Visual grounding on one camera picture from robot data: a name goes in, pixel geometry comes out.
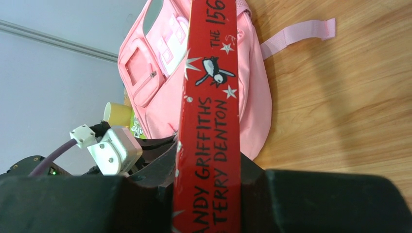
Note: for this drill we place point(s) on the green comic book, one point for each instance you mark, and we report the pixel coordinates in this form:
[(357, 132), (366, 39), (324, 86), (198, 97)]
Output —
[(136, 128)]

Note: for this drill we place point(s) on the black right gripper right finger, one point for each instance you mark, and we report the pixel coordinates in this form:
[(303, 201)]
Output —
[(290, 201)]

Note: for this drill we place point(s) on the red colourful treehouse book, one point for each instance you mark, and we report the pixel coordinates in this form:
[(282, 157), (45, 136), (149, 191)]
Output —
[(206, 193)]

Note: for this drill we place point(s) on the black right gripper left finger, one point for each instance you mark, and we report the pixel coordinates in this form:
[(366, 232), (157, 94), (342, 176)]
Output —
[(141, 203)]

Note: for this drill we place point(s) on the pink backpack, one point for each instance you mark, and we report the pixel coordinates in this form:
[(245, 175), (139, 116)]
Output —
[(153, 59)]

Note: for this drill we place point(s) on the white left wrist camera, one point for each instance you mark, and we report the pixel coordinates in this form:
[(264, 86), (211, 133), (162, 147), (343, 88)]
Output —
[(114, 150)]

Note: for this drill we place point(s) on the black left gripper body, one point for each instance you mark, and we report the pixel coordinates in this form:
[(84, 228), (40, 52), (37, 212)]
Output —
[(40, 165)]

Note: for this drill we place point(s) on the yellow mug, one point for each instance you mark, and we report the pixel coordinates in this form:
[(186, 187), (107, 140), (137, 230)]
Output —
[(117, 114)]

